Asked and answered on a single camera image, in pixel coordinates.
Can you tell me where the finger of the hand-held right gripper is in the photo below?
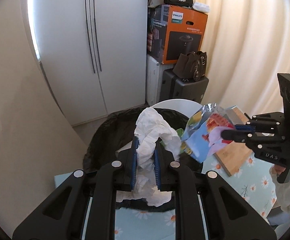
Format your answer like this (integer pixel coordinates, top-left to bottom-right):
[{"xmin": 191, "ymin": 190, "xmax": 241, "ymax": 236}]
[
  {"xmin": 221, "ymin": 128, "xmax": 264, "ymax": 151},
  {"xmin": 235, "ymin": 112, "xmax": 285, "ymax": 133}
]

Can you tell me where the white cabinet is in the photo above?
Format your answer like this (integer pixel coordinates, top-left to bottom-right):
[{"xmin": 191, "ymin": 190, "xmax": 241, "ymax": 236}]
[{"xmin": 146, "ymin": 54, "xmax": 166, "ymax": 105}]

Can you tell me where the white wardrobe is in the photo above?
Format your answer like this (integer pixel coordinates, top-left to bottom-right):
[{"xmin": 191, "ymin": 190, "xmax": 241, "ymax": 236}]
[{"xmin": 27, "ymin": 0, "xmax": 151, "ymax": 127}]

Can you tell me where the person's right hand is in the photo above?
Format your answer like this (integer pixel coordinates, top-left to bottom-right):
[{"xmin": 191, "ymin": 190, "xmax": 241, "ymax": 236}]
[{"xmin": 270, "ymin": 164, "xmax": 286, "ymax": 178}]

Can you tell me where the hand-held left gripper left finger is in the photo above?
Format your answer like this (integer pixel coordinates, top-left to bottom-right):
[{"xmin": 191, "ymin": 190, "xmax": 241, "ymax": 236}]
[{"xmin": 12, "ymin": 136, "xmax": 138, "ymax": 240}]

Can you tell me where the black trash bag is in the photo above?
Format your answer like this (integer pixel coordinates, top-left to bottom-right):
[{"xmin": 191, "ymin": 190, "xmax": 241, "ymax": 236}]
[{"xmin": 85, "ymin": 107, "xmax": 203, "ymax": 212}]

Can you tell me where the white paper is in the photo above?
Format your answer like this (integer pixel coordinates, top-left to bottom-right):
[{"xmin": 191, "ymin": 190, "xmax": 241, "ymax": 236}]
[{"xmin": 115, "ymin": 107, "xmax": 182, "ymax": 207}]

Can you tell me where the orange cardboard box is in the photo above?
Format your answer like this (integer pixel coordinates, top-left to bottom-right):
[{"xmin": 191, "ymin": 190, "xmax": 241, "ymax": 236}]
[{"xmin": 147, "ymin": 4, "xmax": 208, "ymax": 65}]

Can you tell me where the white trash bin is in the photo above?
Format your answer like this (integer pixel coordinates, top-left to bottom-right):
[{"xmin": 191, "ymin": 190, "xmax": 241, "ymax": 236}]
[{"xmin": 150, "ymin": 99, "xmax": 203, "ymax": 114}]

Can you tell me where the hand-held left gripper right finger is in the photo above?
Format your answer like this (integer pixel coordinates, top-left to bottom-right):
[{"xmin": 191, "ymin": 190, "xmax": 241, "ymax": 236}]
[{"xmin": 153, "ymin": 141, "xmax": 277, "ymax": 240}]

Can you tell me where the wooden cutting board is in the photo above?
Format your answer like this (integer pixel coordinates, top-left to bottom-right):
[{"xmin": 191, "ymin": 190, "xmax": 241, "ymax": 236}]
[{"xmin": 214, "ymin": 105, "xmax": 256, "ymax": 177}]

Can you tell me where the brown tote bag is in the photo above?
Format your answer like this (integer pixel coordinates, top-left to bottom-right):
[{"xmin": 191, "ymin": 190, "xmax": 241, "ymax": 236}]
[{"xmin": 172, "ymin": 51, "xmax": 207, "ymax": 82}]

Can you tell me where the black suitcase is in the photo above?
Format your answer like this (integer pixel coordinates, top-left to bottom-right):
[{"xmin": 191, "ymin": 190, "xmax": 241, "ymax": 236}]
[{"xmin": 159, "ymin": 68, "xmax": 209, "ymax": 105}]

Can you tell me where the daisy printed light blue tablecloth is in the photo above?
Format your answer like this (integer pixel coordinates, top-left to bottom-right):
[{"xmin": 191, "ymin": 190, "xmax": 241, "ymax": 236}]
[{"xmin": 55, "ymin": 152, "xmax": 279, "ymax": 240}]

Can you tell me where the white tissue pack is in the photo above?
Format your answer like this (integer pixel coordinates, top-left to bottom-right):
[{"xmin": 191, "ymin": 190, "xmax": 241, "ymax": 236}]
[{"xmin": 192, "ymin": 2, "xmax": 210, "ymax": 14}]

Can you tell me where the cream curtain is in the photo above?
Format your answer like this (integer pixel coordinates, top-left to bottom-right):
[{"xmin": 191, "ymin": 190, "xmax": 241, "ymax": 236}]
[{"xmin": 180, "ymin": 0, "xmax": 290, "ymax": 123}]

